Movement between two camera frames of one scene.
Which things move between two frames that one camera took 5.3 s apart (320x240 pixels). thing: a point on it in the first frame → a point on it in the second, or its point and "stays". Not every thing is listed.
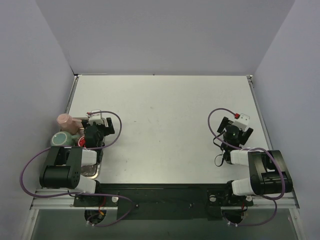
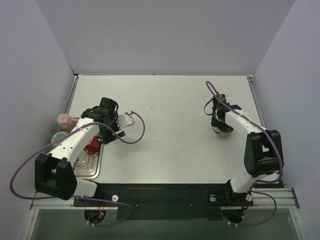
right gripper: (223, 123) → (219, 125)
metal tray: (92, 172) stays
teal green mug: (63, 138) stays
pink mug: (73, 125) stays
